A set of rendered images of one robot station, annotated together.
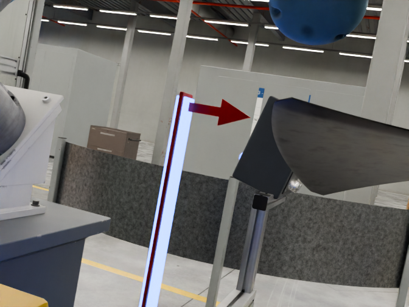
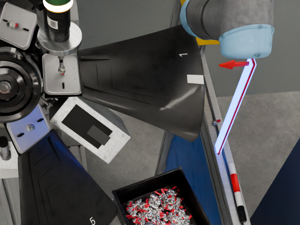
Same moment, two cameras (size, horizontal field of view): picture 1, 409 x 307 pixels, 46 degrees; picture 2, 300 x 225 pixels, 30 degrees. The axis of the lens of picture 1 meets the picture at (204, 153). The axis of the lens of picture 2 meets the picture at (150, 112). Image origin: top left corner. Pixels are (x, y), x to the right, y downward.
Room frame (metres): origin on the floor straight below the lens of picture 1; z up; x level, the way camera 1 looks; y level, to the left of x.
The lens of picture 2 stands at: (0.90, -0.52, 1.97)
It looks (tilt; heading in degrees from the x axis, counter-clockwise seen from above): 55 degrees down; 144
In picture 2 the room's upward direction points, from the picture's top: 10 degrees clockwise
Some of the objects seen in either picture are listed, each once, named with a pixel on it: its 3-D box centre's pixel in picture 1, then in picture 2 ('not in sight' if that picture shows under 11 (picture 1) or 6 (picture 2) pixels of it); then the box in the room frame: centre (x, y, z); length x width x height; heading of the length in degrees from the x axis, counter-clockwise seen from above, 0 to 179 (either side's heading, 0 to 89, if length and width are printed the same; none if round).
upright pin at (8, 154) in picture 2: not in sight; (4, 148); (0.31, -0.43, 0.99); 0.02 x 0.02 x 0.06
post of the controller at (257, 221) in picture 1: (253, 242); not in sight; (0.95, -0.13, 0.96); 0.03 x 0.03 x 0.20; 72
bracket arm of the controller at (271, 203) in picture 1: (271, 197); not in sight; (1.04, -0.16, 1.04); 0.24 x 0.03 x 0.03; 162
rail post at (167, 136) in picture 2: not in sight; (170, 135); (0.13, 0.14, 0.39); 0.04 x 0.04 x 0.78; 72
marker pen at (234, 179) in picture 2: not in sight; (237, 192); (0.55, 0.01, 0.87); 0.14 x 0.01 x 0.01; 159
